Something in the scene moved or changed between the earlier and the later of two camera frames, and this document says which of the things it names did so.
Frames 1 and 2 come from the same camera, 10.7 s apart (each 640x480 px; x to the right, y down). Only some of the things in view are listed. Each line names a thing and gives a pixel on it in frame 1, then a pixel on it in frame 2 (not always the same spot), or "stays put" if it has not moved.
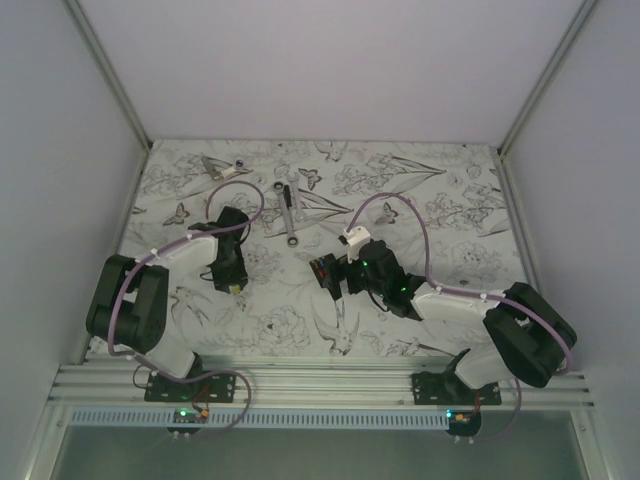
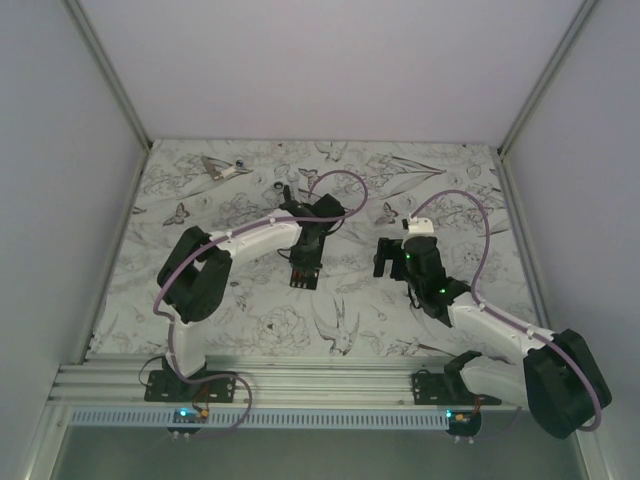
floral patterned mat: [320, 247] stays put
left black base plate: [208, 389] stays put
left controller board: [190, 415] stays put
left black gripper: [239, 277] → [297, 261]
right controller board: [461, 425] stays put
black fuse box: [325, 269] → [304, 278]
